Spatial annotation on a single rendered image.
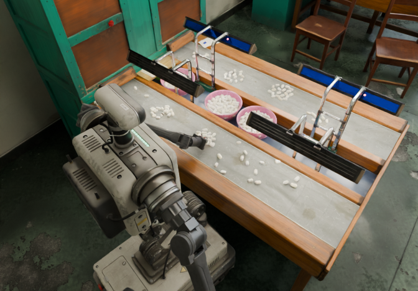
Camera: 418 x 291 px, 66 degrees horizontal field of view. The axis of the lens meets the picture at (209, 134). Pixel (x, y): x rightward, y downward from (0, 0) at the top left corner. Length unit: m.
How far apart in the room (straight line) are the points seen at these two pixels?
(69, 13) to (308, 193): 1.71
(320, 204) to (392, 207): 1.18
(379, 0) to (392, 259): 2.66
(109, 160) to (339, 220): 1.23
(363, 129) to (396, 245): 0.93
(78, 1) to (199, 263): 1.66
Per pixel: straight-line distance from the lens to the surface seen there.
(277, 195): 1.87
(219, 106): 2.33
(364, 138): 2.30
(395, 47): 3.88
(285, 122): 2.26
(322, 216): 1.86
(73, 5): 2.18
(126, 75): 2.52
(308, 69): 2.12
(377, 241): 2.79
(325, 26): 3.99
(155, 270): 1.91
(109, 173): 1.09
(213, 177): 1.87
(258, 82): 2.54
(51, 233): 2.83
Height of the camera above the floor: 2.29
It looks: 47 degrees down
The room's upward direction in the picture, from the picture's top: 1 degrees counter-clockwise
